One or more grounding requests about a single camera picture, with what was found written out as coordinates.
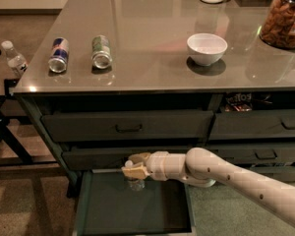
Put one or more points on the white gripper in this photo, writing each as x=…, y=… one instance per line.
x=157, y=165

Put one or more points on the clear plastic water bottle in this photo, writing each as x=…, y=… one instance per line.
x=134, y=184

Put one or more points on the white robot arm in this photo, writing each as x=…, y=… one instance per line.
x=202, y=168

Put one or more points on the top left drawer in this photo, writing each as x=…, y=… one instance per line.
x=127, y=125

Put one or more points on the open bottom left drawer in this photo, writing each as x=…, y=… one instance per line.
x=108, y=206

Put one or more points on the middle left drawer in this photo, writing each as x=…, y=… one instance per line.
x=108, y=157

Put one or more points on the middle right drawer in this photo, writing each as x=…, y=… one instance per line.
x=255, y=153

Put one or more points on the top right drawer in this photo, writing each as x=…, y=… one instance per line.
x=256, y=124

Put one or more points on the bottom right drawer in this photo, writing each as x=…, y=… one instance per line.
x=283, y=174

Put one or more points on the water bottle on side table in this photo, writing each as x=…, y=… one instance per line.
x=15, y=60

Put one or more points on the green silver soda can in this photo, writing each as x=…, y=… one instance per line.
x=101, y=54

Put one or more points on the dark snack bag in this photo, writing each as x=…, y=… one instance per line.
x=238, y=101

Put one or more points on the blue silver Red Bull can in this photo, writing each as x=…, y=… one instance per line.
x=58, y=59

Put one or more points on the white ceramic bowl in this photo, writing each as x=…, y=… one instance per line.
x=206, y=48

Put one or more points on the black side table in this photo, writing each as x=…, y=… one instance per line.
x=10, y=108

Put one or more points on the clear snack jar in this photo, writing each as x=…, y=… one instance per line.
x=278, y=29

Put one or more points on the dark green cabinet frame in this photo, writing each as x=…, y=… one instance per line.
x=38, y=104

